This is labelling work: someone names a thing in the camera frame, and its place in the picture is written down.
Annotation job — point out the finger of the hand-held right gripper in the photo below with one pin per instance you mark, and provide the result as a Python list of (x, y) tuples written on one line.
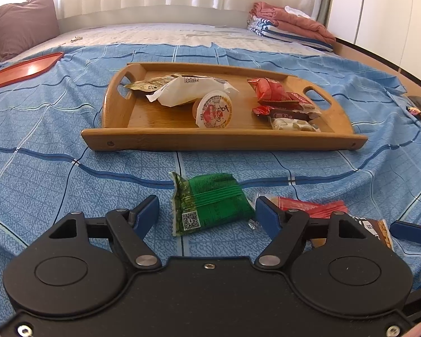
[(412, 232)]

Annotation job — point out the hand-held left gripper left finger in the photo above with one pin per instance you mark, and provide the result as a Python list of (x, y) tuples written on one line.
[(147, 214)]

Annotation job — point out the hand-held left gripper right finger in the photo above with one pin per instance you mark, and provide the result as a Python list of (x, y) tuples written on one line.
[(268, 216)]

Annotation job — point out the green snack packet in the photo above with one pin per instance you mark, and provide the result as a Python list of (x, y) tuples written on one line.
[(210, 200)]

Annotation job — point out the wooden serving tray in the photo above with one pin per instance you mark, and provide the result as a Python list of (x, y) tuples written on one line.
[(161, 126)]

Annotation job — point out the small dark red snack packet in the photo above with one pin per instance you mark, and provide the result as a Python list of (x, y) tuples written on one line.
[(280, 113)]

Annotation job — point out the pink red snack packet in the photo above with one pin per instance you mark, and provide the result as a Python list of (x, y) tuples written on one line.
[(303, 100)]

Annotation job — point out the shiny red snack packet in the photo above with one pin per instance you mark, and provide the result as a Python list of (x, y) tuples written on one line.
[(270, 89)]

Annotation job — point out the white bread snack packet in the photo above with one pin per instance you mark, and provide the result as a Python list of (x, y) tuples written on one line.
[(182, 91)]

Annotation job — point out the yellow packet with green label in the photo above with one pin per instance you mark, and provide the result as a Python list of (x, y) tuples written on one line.
[(147, 84)]

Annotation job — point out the red biscuit stick packet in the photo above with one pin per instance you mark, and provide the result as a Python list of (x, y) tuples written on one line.
[(312, 206)]

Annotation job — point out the white nougat candy packet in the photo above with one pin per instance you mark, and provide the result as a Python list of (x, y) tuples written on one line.
[(293, 124)]

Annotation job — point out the blue checked bedsheet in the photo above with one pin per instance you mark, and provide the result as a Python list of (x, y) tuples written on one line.
[(56, 140)]

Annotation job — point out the orange jelly cup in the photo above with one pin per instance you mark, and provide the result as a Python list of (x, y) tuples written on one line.
[(215, 110)]

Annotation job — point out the small colourful toy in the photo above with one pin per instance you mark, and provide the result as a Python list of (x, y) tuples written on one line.
[(414, 111)]

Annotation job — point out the white quilted mattress cover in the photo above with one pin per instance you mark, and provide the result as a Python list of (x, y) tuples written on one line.
[(144, 33)]

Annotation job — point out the blue white striped folded blanket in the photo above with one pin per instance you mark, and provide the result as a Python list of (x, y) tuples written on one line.
[(284, 35)]

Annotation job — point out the small metal object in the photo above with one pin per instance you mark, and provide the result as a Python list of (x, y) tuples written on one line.
[(76, 38)]

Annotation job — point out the orange plastic tray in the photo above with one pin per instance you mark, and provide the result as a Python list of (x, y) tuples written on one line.
[(21, 69)]

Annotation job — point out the stack of folded towels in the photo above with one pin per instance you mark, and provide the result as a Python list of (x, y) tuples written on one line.
[(294, 23)]

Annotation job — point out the white folded cloth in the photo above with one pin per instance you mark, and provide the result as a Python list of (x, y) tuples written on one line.
[(296, 11)]

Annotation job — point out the grey green curtain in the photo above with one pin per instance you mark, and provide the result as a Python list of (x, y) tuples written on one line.
[(326, 3)]

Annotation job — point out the white wardrobe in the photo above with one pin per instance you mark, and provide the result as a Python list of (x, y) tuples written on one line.
[(389, 10)]

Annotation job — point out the purple pillow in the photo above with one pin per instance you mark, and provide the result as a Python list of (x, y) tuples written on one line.
[(21, 24)]

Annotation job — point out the wooden bed frame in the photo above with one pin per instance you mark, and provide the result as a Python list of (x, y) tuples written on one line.
[(379, 61)]

